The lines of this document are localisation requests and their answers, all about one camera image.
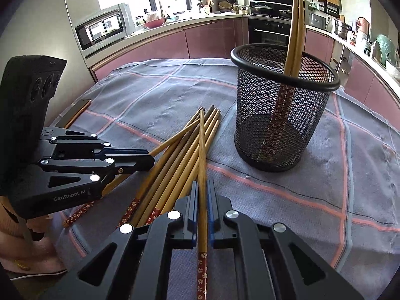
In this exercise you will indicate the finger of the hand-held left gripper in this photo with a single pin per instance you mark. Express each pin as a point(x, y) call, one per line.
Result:
point(137, 163)
point(131, 152)

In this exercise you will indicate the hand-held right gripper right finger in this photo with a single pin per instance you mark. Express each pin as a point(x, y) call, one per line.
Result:
point(212, 200)

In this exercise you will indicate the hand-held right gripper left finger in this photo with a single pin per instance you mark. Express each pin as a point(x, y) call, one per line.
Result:
point(195, 200)

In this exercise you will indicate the bunch of wooden chopsticks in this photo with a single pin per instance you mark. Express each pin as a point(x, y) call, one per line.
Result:
point(175, 168)

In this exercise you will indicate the black mesh holder cup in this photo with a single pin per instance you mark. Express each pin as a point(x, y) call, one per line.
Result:
point(256, 125)

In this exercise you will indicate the person's left forearm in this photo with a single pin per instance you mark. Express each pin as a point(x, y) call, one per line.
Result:
point(17, 234)

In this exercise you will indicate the grey plaid tablecloth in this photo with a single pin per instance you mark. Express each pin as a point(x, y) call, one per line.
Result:
point(156, 93)

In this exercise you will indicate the silver microwave oven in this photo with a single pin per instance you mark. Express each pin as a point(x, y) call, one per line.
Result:
point(97, 29)

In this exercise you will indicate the pinkish red bowl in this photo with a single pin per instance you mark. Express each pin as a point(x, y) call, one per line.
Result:
point(154, 22)

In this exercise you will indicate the pink kitchen cabinets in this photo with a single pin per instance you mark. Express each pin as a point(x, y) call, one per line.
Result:
point(203, 37)

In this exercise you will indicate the white dotted cup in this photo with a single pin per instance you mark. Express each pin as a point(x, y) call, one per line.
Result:
point(206, 10)

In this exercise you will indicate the woven basket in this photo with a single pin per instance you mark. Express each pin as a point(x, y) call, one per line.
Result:
point(225, 6)

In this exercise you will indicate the black built-in oven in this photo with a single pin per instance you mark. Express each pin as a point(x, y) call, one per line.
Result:
point(268, 32)

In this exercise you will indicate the dark wok with lid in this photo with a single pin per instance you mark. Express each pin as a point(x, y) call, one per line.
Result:
point(262, 8)
point(286, 13)

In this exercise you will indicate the silver metal box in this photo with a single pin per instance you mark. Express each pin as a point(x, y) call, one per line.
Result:
point(317, 19)

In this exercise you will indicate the steel stock pot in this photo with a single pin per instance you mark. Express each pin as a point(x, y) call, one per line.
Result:
point(342, 28)

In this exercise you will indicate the pink kitchen appliance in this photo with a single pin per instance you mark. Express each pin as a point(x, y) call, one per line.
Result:
point(363, 28)

